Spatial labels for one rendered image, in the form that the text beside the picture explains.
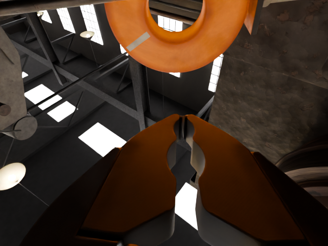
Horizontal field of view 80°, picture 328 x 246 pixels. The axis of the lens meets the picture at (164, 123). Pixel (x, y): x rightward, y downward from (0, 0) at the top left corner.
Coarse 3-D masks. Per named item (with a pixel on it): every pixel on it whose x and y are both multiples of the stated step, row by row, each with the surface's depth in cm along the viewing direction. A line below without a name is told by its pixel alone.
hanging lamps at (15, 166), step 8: (40, 16) 994; (88, 32) 854; (88, 40) 846; (8, 168) 420; (16, 168) 424; (24, 168) 415; (0, 176) 410; (8, 176) 418; (16, 176) 424; (0, 184) 399; (8, 184) 407; (16, 184) 390
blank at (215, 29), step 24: (144, 0) 21; (216, 0) 20; (240, 0) 20; (120, 24) 22; (144, 24) 22; (192, 24) 25; (216, 24) 22; (240, 24) 22; (144, 48) 24; (168, 48) 24; (192, 48) 24; (216, 48) 24; (168, 72) 27
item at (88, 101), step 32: (32, 32) 1620; (32, 64) 1294; (64, 64) 1287; (96, 64) 1281; (128, 64) 1042; (64, 96) 1075; (96, 96) 1071; (128, 96) 1066; (160, 96) 1062; (64, 128) 898; (128, 128) 914; (0, 160) 812; (32, 160) 810; (64, 160) 807; (96, 160) 804; (0, 192) 721; (32, 192) 719; (0, 224) 649; (32, 224) 648
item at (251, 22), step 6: (252, 0) 20; (258, 0) 18; (252, 6) 20; (258, 6) 19; (252, 12) 20; (258, 12) 19; (246, 18) 22; (252, 18) 20; (258, 18) 19; (246, 24) 22; (252, 24) 20; (258, 24) 20; (252, 30) 20
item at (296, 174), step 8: (312, 152) 44; (320, 152) 42; (288, 160) 49; (296, 160) 46; (304, 160) 44; (312, 160) 42; (320, 160) 40; (280, 168) 51; (288, 168) 46; (296, 168) 42; (304, 168) 40; (312, 168) 39; (320, 168) 38; (288, 176) 44; (296, 176) 43; (304, 176) 42; (312, 176) 40; (320, 176) 39
